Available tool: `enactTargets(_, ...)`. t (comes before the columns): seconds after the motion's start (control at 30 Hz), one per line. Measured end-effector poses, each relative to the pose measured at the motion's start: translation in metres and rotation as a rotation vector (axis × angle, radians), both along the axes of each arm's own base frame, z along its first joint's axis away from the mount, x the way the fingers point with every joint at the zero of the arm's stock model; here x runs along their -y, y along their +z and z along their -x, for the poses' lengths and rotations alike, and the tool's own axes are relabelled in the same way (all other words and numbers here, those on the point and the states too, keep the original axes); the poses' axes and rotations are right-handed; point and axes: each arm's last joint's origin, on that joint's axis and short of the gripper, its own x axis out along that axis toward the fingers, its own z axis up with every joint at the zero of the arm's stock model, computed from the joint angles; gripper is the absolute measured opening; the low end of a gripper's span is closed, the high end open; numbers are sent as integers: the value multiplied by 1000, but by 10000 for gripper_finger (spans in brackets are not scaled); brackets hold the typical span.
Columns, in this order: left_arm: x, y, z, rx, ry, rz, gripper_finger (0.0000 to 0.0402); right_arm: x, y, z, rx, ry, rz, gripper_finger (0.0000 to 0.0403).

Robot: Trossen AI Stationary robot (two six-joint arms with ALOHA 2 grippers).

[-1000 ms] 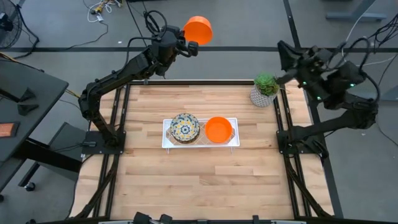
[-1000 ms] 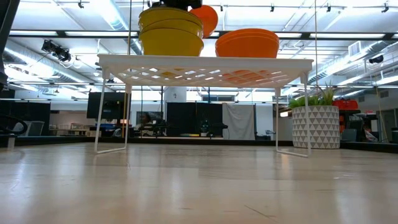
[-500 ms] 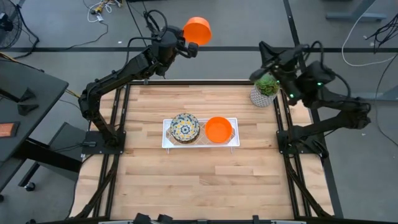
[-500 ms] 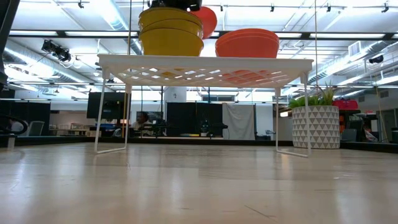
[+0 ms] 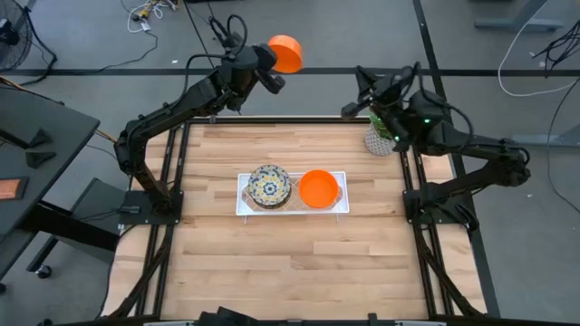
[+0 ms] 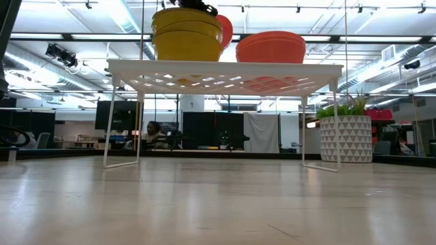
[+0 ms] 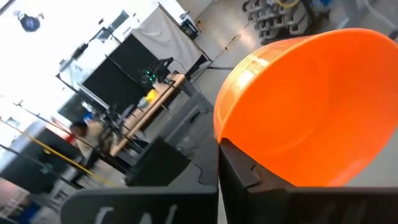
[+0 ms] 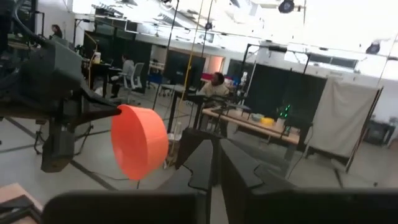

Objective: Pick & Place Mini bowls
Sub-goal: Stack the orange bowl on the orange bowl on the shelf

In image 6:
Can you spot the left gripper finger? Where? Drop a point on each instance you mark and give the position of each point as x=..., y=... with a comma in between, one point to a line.
x=209, y=10

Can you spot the orange plastic mini bowl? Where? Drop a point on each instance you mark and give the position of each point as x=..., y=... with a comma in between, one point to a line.
x=270, y=33
x=270, y=39
x=226, y=32

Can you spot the orange plate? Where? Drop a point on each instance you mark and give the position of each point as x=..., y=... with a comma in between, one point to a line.
x=270, y=52

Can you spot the white lattice shelf rack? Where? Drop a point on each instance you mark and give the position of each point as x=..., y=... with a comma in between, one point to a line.
x=221, y=66

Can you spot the black partition panel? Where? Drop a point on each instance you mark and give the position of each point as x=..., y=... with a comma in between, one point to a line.
x=204, y=129

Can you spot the white hanging cloth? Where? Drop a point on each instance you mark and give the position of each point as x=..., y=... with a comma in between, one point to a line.
x=260, y=132

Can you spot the person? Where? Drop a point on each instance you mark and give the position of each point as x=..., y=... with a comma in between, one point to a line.
x=153, y=131

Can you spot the black display screen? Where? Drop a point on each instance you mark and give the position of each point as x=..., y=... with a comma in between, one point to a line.
x=116, y=115

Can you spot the black ceiling spotlight cluster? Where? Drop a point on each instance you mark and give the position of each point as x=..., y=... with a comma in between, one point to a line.
x=61, y=56

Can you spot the succulent in patterned pot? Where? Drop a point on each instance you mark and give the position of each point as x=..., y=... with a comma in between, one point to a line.
x=345, y=139

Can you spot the red plastic bin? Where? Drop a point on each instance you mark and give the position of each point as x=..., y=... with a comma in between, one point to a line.
x=378, y=114

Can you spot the gray office chair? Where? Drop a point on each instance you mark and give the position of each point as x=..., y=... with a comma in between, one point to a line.
x=43, y=141

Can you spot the black ceiling lamp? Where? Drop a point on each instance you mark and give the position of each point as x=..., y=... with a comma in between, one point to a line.
x=412, y=64

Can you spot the silver ventilation duct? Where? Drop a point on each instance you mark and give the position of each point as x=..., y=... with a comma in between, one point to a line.
x=34, y=73
x=402, y=56

